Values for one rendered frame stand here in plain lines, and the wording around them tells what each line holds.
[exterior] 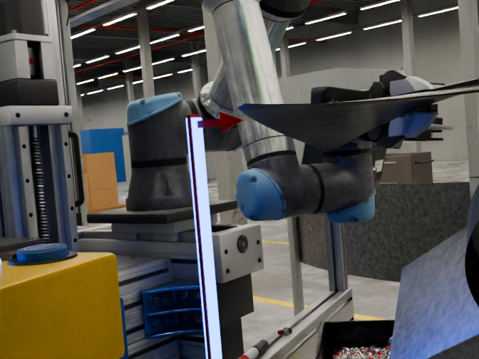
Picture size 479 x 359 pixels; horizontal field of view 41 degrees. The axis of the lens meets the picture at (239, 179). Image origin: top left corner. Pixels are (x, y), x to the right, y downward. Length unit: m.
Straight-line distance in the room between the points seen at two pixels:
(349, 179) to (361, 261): 1.87
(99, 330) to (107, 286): 0.04
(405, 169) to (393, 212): 4.83
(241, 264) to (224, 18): 0.48
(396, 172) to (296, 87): 3.89
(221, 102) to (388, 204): 1.49
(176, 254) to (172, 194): 0.12
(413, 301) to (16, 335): 0.38
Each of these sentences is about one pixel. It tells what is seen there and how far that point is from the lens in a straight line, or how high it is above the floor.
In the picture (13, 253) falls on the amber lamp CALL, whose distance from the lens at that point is 0.57.
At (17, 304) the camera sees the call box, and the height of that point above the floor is 1.06.
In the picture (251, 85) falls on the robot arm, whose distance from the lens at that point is 0.95.
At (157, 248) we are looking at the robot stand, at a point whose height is 0.96.
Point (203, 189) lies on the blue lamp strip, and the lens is 0.75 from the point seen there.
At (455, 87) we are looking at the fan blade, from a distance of 0.62.
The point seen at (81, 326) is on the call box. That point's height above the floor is 1.02.
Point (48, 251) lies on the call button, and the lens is 0.54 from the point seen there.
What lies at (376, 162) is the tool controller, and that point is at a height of 1.09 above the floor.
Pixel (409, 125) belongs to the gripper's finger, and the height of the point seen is 1.16.
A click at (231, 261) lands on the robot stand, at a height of 0.94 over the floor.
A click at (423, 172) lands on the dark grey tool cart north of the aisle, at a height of 0.68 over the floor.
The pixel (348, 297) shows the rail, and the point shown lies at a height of 0.85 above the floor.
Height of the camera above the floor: 1.15
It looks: 3 degrees down
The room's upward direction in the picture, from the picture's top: 5 degrees counter-clockwise
